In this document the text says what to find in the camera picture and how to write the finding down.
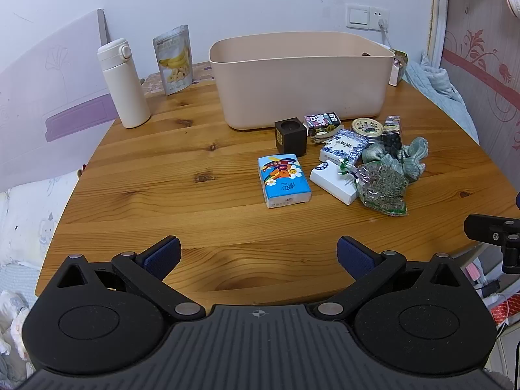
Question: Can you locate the round tin lid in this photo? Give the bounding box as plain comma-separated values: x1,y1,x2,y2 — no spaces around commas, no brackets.
351,117,384,137

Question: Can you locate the white door frame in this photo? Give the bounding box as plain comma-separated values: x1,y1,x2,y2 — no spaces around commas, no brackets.
428,0,449,70

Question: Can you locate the dark wooden cube holder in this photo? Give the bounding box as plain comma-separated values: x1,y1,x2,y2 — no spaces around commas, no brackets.
274,117,306,157

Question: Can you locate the white box blue round logo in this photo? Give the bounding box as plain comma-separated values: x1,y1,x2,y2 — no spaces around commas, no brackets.
309,161,360,206

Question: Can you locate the pink board purple stripe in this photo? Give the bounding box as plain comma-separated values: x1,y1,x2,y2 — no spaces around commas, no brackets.
0,8,118,188

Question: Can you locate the cartoon print small box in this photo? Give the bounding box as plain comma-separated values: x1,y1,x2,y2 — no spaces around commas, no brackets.
304,110,342,138

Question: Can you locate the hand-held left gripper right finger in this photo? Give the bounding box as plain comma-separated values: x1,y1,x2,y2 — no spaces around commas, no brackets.
311,236,464,321

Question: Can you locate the white thermos bottle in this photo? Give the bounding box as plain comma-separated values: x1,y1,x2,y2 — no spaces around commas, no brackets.
97,38,152,129

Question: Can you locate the white plug with cable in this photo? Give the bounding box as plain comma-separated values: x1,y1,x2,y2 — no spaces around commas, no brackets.
376,18,393,47

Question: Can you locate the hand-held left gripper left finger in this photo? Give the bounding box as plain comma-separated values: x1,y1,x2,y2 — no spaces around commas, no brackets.
55,236,206,321

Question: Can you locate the colourful cartoon tissue pack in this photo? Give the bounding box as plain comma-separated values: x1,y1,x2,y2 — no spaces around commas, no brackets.
257,153,313,209

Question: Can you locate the pink plastic storage bin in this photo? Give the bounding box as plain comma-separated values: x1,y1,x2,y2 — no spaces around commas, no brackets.
209,31,396,131

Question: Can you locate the banana chips bag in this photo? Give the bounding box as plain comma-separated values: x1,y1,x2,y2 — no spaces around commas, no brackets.
153,24,192,97

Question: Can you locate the light blue blanket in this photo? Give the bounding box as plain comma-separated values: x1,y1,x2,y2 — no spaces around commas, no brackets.
402,51,482,147

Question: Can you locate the blue white tissue packet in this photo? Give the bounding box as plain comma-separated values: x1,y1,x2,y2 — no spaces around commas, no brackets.
319,129,370,166

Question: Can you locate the white elephant print cushion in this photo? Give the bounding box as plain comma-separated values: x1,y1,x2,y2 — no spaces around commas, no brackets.
0,171,80,269

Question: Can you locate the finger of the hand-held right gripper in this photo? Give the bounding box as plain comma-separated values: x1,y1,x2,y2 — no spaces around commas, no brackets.
464,213,520,275

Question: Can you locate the white wall switch socket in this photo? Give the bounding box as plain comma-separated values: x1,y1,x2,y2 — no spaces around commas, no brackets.
346,3,391,31

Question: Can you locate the red patterned box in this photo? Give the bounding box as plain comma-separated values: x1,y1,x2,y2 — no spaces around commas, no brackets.
489,292,520,326

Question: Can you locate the clear bag of dried herbs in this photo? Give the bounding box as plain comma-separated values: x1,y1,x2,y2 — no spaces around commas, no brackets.
339,158,409,217

